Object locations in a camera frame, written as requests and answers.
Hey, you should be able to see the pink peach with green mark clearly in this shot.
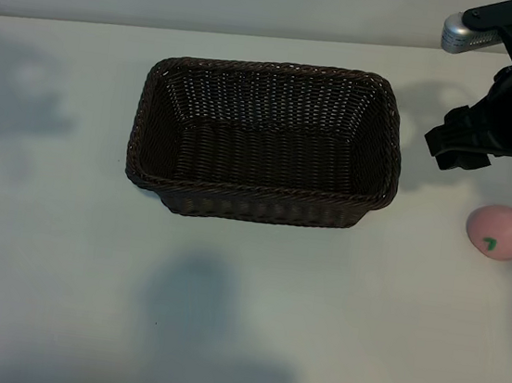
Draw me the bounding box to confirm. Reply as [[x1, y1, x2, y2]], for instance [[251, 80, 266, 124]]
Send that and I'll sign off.
[[461, 199, 512, 263]]

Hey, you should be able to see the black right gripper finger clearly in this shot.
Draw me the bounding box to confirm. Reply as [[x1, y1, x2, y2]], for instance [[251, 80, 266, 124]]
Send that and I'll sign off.
[[421, 99, 488, 161], [433, 143, 494, 176]]

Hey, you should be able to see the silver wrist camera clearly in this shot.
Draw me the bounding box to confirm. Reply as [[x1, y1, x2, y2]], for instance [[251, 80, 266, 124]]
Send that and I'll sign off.
[[440, 7, 511, 58]]

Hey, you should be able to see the dark brown wicker basket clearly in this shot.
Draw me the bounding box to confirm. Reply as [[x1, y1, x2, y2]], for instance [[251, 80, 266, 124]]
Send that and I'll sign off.
[[119, 43, 413, 241]]

